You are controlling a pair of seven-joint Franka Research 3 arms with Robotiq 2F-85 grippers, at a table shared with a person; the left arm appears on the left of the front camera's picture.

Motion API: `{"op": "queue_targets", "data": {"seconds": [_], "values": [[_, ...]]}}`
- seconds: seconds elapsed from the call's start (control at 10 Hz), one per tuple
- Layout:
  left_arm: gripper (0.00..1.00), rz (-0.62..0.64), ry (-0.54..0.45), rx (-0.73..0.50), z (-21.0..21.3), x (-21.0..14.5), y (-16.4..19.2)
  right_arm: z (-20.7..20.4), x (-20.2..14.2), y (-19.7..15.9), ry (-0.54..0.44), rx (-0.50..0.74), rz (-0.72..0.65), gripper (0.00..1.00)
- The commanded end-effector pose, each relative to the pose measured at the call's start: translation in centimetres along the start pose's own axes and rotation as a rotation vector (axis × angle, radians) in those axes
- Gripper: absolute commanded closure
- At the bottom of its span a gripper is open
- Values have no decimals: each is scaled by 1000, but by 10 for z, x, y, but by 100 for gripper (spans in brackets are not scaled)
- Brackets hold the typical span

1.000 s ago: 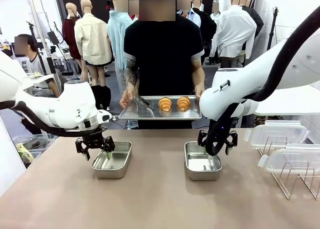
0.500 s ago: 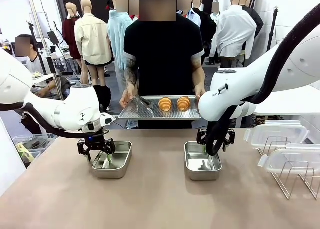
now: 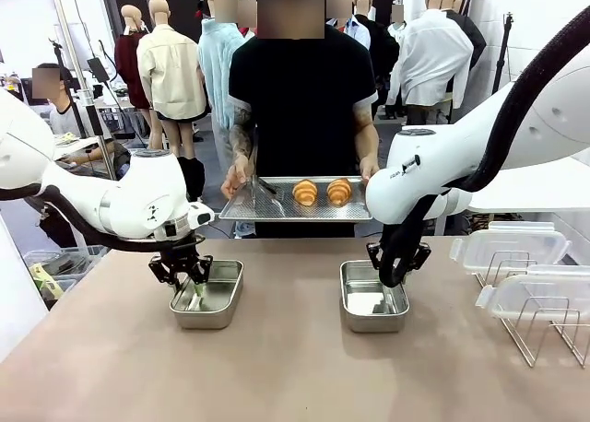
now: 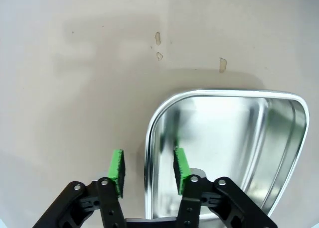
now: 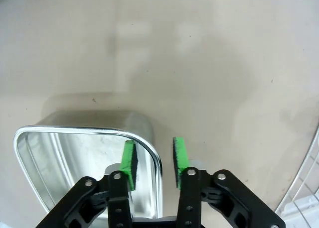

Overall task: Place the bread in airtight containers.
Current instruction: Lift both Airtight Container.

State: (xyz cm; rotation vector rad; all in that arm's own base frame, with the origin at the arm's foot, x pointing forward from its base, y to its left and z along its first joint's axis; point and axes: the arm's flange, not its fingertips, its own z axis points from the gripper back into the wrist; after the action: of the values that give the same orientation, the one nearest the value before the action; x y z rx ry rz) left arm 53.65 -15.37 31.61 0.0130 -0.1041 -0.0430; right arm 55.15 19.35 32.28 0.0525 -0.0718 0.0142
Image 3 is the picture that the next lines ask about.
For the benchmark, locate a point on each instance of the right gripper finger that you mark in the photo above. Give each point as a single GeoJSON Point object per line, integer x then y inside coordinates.
{"type": "Point", "coordinates": [421, 256]}
{"type": "Point", "coordinates": [374, 255]}

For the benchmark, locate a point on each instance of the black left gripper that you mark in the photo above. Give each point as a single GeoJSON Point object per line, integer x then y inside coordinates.
{"type": "Point", "coordinates": [182, 250]}

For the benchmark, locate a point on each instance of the rectangular steel container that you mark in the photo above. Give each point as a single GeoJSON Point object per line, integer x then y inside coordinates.
{"type": "Point", "coordinates": [369, 323]}
{"type": "Point", "coordinates": [216, 312]}

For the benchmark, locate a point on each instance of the golden croissant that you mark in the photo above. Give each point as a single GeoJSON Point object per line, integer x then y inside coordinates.
{"type": "Point", "coordinates": [305, 192]}
{"type": "Point", "coordinates": [339, 191]}

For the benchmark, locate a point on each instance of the clear plastic snap lid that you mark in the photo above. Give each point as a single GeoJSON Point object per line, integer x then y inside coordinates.
{"type": "Point", "coordinates": [507, 244]}
{"type": "Point", "coordinates": [544, 293]}

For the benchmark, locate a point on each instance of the perforated metal baking tray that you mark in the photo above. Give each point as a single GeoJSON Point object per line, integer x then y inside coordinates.
{"type": "Point", "coordinates": [258, 210]}

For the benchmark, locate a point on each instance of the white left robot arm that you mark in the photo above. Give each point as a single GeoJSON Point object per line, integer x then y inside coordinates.
{"type": "Point", "coordinates": [138, 187]}

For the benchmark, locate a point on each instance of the person's tattooed right forearm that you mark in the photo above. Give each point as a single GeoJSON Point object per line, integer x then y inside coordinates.
{"type": "Point", "coordinates": [240, 141]}

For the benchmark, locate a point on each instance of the person's left forearm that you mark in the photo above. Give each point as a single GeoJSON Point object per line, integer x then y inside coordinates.
{"type": "Point", "coordinates": [367, 138]}

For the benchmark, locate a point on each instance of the person's left hand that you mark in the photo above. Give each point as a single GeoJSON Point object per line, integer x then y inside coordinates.
{"type": "Point", "coordinates": [369, 167]}

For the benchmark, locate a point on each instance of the person's right hand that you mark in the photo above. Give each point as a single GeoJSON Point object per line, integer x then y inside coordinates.
{"type": "Point", "coordinates": [235, 180]}

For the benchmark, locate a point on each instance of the black boots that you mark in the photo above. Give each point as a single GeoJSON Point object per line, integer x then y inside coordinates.
{"type": "Point", "coordinates": [191, 178]}

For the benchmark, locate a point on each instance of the metal tongs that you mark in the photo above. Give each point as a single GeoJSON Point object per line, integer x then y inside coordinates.
{"type": "Point", "coordinates": [265, 186]}

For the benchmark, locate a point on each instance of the clear plastic storage bin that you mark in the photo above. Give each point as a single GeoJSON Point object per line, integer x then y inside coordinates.
{"type": "Point", "coordinates": [55, 256]}

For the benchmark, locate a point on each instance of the white side table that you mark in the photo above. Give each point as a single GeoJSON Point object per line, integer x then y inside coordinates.
{"type": "Point", "coordinates": [530, 187]}

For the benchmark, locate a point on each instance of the yellow green tool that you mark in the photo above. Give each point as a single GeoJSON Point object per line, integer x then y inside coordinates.
{"type": "Point", "coordinates": [43, 279]}

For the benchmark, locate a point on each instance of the person in black t-shirt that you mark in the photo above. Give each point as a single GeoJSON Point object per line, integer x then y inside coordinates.
{"type": "Point", "coordinates": [299, 118]}

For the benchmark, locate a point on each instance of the white side panel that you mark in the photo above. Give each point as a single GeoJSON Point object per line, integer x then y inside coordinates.
{"type": "Point", "coordinates": [18, 293]}

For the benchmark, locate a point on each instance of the mannequin in cream shirt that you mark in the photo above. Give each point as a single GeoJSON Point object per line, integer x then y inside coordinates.
{"type": "Point", "coordinates": [170, 72]}

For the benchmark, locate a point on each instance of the mannequin in white shirt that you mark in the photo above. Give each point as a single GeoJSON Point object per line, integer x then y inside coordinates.
{"type": "Point", "coordinates": [428, 58]}

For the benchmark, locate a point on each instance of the mannequin in black outfit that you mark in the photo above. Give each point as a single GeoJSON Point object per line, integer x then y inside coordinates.
{"type": "Point", "coordinates": [382, 49]}

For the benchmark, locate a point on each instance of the mannequin in light blue shirt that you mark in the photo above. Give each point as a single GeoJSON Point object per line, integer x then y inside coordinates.
{"type": "Point", "coordinates": [214, 62]}

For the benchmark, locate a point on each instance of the black light stand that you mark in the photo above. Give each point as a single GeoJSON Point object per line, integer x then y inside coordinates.
{"type": "Point", "coordinates": [502, 58]}

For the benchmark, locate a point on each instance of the black tablet on stand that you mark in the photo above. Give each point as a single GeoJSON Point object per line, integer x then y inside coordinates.
{"type": "Point", "coordinates": [98, 68]}

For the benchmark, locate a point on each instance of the mannequin in maroon dress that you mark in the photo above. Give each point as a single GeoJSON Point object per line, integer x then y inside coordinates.
{"type": "Point", "coordinates": [126, 58]}

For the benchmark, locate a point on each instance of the mannequin in black jacket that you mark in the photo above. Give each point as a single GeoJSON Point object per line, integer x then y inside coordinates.
{"type": "Point", "coordinates": [475, 35]}

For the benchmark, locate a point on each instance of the slanted metal pole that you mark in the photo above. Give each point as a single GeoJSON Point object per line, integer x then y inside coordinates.
{"type": "Point", "coordinates": [74, 49]}

